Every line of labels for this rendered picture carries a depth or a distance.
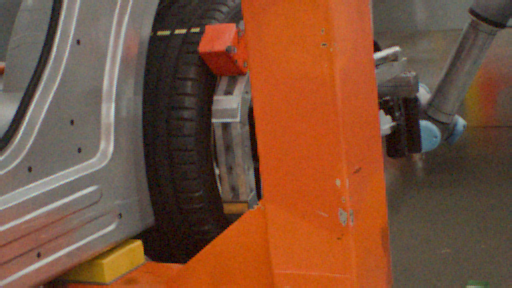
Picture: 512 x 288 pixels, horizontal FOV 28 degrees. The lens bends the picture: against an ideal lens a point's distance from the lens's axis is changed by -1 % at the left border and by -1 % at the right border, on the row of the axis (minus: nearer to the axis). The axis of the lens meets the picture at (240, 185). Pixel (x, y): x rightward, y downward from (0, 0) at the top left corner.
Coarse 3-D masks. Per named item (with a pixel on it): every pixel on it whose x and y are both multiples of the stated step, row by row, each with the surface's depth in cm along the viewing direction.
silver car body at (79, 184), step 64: (0, 0) 396; (64, 0) 193; (128, 0) 204; (0, 64) 269; (64, 64) 190; (128, 64) 203; (0, 128) 196; (64, 128) 190; (128, 128) 203; (0, 192) 176; (64, 192) 187; (128, 192) 204; (0, 256) 172; (64, 256) 187
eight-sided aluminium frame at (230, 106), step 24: (240, 24) 222; (216, 96) 214; (240, 96) 211; (216, 120) 213; (240, 120) 211; (216, 144) 215; (240, 144) 212; (240, 168) 214; (240, 192) 215; (240, 216) 218
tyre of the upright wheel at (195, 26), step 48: (192, 0) 230; (240, 0) 227; (192, 48) 216; (144, 96) 217; (192, 96) 212; (144, 144) 217; (192, 144) 212; (192, 192) 215; (144, 240) 230; (192, 240) 224
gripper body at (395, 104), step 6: (378, 102) 253; (384, 102) 251; (390, 102) 251; (396, 102) 252; (402, 102) 260; (384, 108) 252; (390, 108) 251; (396, 108) 253; (402, 108) 255; (390, 114) 252; (396, 114) 252; (402, 114) 254; (396, 120) 252; (402, 120) 254
